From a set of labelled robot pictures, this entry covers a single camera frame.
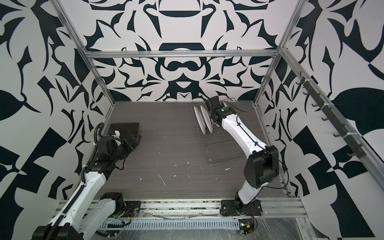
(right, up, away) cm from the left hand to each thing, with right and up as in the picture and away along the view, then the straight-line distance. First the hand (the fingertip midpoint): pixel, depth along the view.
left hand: (136, 138), depth 81 cm
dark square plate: (-16, +3, +21) cm, 26 cm away
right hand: (+47, +12, +4) cm, 48 cm away
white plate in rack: (+39, +10, +12) cm, 42 cm away
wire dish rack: (+46, -8, +16) cm, 49 cm away
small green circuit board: (+55, -40, -10) cm, 68 cm away
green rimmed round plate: (+35, +9, +11) cm, 37 cm away
